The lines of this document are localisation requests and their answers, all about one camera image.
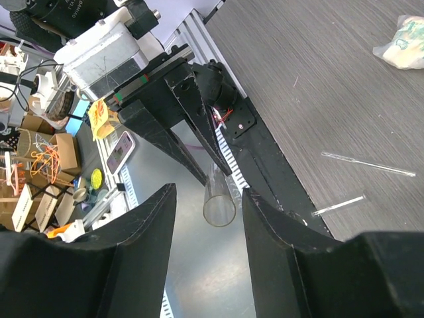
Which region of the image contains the cardboard box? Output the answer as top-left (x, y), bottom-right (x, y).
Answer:
top-left (50, 132), bottom-right (81, 176)

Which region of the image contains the yellow paper note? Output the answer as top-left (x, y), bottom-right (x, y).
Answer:
top-left (88, 99), bottom-right (120, 141)

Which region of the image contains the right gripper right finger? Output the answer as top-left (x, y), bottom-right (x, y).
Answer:
top-left (242, 188), bottom-right (423, 317)

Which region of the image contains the crumpled plastic bag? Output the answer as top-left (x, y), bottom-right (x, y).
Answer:
top-left (372, 15), bottom-right (423, 70)

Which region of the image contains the smartphone with purple case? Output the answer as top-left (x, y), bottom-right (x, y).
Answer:
top-left (106, 131), bottom-right (136, 175)

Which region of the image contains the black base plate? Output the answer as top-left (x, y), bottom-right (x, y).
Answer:
top-left (221, 97), bottom-right (332, 237)

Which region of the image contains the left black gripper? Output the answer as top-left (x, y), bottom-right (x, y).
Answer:
top-left (112, 44), bottom-right (239, 186)

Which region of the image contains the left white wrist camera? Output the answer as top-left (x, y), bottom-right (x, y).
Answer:
top-left (54, 1), bottom-right (164, 101)

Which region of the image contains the long glass test tube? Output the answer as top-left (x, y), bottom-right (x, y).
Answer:
top-left (203, 163), bottom-right (236, 228)

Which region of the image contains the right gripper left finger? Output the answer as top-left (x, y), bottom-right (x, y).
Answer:
top-left (1, 184), bottom-right (176, 317)

